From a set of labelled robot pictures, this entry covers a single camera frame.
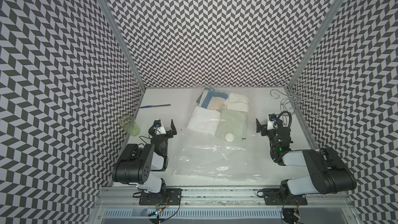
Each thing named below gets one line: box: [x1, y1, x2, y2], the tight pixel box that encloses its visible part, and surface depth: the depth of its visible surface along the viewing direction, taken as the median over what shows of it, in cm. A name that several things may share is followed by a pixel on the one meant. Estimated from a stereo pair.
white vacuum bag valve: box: [224, 132, 235, 143], surface depth 91 cm
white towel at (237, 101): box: [223, 92, 249, 115], surface depth 107 cm
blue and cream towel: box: [195, 87, 229, 112], surface depth 107 cm
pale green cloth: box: [215, 108, 249, 144], surface depth 97 cm
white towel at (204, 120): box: [186, 105, 221, 136], surface depth 100 cm
